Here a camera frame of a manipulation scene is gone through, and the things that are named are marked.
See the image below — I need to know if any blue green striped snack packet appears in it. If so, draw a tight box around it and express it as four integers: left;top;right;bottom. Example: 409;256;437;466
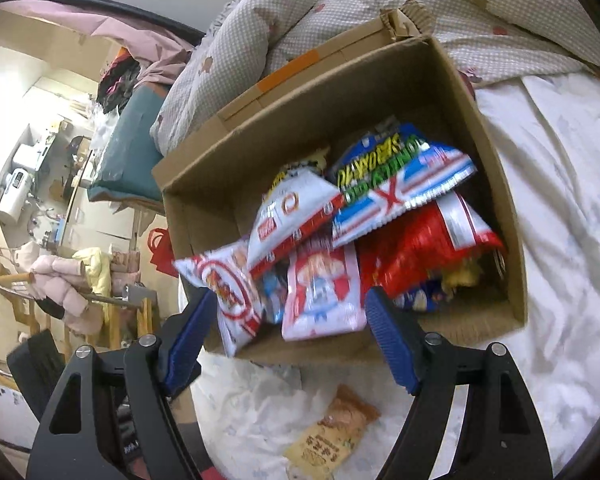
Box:
330;124;477;250

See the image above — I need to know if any white red snack packet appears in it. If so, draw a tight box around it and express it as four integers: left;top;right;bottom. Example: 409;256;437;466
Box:
172;239;263;358

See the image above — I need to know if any light blue snack packet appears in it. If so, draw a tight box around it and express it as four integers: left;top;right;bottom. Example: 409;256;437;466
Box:
262;275;287;325

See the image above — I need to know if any red tote bag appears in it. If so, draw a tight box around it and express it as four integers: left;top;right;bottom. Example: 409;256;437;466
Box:
147;227;181;277

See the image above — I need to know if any pile of dark clothes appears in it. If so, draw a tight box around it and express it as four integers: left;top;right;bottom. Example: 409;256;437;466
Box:
97;47;143;113

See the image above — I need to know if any pink white snack packet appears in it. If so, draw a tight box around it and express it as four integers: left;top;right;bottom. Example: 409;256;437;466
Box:
281;235;368;342

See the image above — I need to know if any white washing machine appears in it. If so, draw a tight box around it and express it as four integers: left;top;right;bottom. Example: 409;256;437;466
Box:
0;170;36;226

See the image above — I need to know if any white red-edged snack packet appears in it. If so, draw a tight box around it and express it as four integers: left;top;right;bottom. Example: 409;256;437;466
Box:
246;167;342;281

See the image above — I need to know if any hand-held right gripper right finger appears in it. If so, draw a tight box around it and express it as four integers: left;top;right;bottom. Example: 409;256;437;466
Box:
365;285;554;480

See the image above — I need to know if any bear print quilt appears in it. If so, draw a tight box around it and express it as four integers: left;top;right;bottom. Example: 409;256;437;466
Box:
150;0;600;156

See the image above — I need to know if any dark blue snack packet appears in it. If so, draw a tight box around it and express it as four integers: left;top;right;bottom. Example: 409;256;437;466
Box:
395;280;453;313

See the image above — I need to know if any teal pillow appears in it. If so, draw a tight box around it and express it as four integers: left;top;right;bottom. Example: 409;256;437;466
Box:
89;85;168;203

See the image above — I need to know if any pink garment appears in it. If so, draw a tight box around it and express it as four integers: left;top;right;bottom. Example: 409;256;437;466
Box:
0;0;193;86

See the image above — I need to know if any wooden rack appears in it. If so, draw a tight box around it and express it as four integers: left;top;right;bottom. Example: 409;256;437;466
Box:
0;195;146;361

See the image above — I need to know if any black metal rail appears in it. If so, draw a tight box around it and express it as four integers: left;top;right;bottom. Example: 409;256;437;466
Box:
5;0;206;43

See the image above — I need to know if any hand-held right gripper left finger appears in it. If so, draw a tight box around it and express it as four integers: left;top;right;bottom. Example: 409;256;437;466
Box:
27;287;217;480

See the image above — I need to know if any pink down jacket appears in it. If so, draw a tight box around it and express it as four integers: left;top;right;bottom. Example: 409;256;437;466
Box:
30;254;105;332

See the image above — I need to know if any brown cardboard box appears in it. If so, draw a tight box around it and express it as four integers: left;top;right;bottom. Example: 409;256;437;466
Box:
151;12;528;361

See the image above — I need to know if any red snack bag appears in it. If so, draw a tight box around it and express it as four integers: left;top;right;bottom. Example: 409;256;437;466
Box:
356;192;505;302

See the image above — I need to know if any yellow orange snack packet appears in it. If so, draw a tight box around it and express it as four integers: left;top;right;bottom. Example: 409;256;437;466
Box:
284;385;382;480

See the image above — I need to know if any pale yellow garment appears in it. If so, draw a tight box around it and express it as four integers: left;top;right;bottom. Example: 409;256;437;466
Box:
72;247;112;297

